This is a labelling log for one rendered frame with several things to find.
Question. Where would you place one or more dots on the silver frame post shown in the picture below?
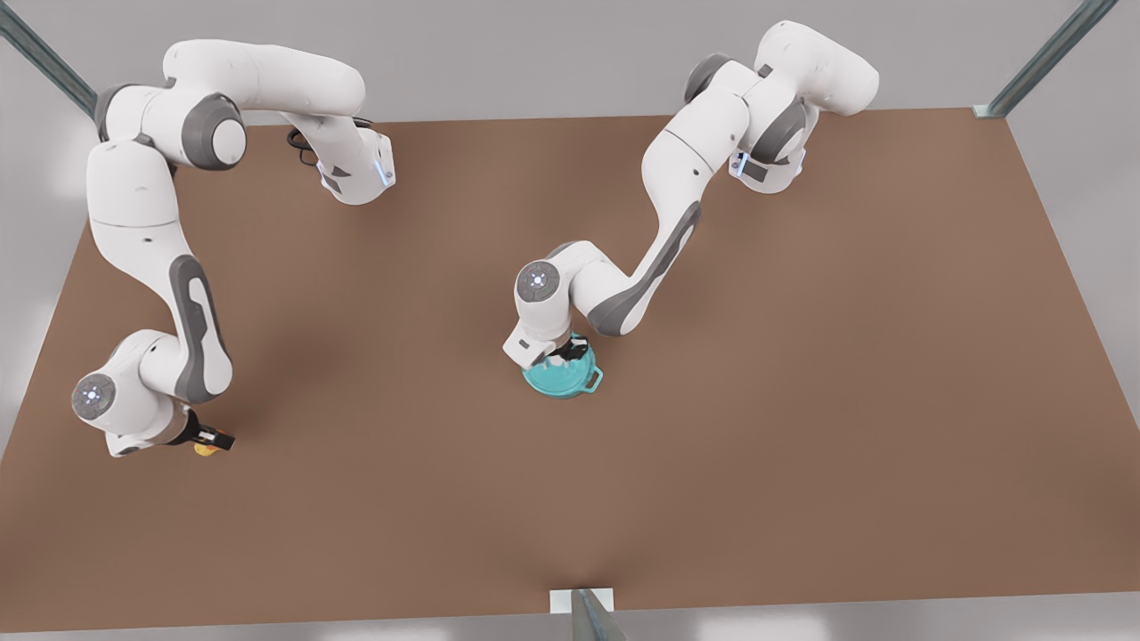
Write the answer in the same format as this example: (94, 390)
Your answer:
(588, 614)
(1046, 55)
(44, 58)

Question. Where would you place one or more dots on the teal pot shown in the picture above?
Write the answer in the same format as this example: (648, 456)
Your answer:
(570, 381)

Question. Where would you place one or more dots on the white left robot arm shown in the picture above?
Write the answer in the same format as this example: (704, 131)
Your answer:
(677, 178)

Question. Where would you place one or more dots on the teal pot lid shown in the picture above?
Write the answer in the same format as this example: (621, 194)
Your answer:
(581, 358)

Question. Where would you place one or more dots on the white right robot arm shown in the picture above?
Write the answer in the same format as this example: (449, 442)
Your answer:
(142, 214)

